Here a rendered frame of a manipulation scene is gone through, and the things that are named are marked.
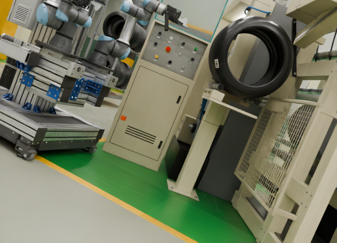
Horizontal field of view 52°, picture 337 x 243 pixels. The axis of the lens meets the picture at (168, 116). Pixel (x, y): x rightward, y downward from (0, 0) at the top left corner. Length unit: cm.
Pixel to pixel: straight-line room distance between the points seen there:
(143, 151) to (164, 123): 32
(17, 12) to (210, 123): 168
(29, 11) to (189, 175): 174
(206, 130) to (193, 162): 28
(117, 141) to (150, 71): 70
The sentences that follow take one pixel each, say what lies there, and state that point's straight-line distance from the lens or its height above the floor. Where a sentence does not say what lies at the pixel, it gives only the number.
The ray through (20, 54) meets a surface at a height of 59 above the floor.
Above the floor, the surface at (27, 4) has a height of 92.
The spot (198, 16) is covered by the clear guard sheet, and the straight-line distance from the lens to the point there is 322.
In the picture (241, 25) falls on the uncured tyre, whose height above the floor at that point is 133.
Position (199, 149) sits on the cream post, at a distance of 284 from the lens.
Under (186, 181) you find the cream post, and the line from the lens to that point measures 289.
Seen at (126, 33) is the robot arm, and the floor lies 103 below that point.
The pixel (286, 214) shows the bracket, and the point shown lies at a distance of 220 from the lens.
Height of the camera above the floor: 75
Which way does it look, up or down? 4 degrees down
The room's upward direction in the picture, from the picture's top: 22 degrees clockwise
